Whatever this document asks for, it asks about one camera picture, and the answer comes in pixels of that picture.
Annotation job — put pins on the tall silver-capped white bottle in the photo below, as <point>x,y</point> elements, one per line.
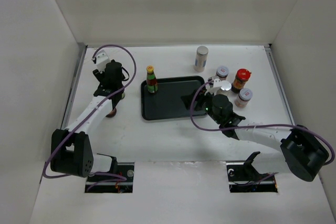
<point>201,58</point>

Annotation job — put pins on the grey-lid jar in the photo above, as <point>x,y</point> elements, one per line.
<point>244,96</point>
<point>222,72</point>

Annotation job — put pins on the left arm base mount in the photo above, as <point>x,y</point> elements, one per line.
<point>118,181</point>

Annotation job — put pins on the red-lid dark sauce jar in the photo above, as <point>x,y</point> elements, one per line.
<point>241,77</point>

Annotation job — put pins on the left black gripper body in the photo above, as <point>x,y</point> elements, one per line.
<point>101,76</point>

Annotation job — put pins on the black plastic tray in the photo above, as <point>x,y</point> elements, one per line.
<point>167,103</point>

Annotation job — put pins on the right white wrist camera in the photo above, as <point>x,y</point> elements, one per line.
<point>213,85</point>

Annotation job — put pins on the red-label sauce bottle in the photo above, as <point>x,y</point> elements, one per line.
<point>151,80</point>

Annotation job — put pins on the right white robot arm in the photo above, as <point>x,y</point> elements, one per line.
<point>297,150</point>

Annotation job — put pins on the silver-lid white jar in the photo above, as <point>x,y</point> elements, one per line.
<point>225,88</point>

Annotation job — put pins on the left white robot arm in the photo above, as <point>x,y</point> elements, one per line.
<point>72,147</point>

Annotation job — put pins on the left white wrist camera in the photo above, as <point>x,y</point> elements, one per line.
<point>101,59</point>

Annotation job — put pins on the grey-lid jar front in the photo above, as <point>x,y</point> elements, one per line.
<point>244,96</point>

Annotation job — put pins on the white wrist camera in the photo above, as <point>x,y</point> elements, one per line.
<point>213,85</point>
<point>101,59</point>

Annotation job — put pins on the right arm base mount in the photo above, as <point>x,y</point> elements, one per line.
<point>244,178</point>

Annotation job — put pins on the grey-lid jar rear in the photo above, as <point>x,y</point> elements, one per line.
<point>222,72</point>

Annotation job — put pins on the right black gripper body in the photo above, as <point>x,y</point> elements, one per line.
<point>207,104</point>

